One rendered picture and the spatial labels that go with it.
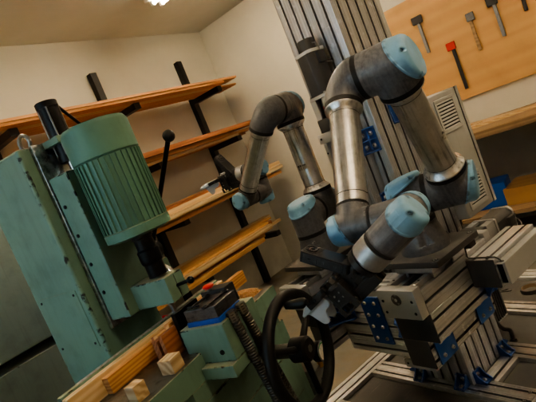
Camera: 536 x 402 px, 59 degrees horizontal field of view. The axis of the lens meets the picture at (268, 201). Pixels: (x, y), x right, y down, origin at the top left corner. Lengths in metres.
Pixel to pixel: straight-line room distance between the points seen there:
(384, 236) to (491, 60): 3.26
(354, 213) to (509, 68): 3.13
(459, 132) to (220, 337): 1.22
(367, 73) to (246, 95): 4.00
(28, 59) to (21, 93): 0.30
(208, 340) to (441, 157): 0.76
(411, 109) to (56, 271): 1.03
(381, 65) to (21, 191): 0.98
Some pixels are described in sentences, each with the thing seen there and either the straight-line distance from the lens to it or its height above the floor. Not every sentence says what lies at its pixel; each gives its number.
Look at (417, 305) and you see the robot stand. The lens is 1.39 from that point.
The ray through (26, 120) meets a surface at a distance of 3.40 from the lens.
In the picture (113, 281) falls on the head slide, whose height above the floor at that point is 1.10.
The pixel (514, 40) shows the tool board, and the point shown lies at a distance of 4.06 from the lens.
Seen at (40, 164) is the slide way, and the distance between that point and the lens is 1.41.
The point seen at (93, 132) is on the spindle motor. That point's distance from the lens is 1.24.
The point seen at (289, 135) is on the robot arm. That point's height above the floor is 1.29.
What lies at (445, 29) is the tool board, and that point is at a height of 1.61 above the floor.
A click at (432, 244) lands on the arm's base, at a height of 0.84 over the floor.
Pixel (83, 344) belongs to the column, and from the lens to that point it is 1.49.
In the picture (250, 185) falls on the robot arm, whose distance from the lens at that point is 1.94.
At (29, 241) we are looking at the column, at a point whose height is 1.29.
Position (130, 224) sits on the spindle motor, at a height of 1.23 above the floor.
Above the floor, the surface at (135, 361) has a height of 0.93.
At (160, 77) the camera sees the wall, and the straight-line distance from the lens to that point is 4.83.
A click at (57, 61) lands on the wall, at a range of 4.31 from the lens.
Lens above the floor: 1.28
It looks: 6 degrees down
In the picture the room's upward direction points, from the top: 22 degrees counter-clockwise
